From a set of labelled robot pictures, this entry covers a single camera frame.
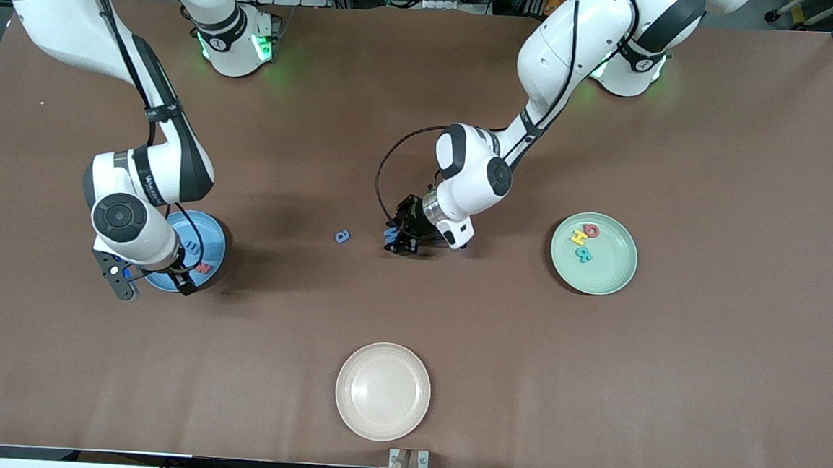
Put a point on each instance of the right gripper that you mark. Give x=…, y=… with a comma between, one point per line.
x=181, y=278

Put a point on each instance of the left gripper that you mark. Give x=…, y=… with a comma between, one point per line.
x=412, y=218

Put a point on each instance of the blue uppercase letter W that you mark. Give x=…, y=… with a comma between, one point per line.
x=390, y=230

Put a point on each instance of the blue rounded lowercase letter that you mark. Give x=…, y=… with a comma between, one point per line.
x=342, y=237

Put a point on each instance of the blue letter E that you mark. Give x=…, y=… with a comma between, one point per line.
x=191, y=249

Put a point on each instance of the red lowercase letter w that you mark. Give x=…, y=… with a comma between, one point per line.
x=204, y=268

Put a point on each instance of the yellow uppercase letter H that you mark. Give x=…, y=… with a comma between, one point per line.
x=577, y=237

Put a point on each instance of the teal foam letter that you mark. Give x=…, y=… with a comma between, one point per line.
x=584, y=255

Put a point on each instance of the pink letter Q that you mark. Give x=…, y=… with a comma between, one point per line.
x=591, y=225

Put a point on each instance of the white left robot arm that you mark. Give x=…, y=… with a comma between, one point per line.
x=580, y=41

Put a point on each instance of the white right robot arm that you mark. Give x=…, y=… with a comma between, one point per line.
x=54, y=9

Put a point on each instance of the blue plate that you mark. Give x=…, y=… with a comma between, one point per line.
x=213, y=240

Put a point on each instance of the beige plate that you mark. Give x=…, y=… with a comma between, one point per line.
x=383, y=391

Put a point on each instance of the green plate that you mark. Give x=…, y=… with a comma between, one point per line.
x=602, y=271

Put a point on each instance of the orange bagged items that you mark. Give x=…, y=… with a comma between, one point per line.
x=557, y=4

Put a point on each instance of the yellow wheeled stand leg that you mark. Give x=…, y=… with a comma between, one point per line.
x=806, y=6

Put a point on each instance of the metal table edge bracket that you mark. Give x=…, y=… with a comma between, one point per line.
x=423, y=460

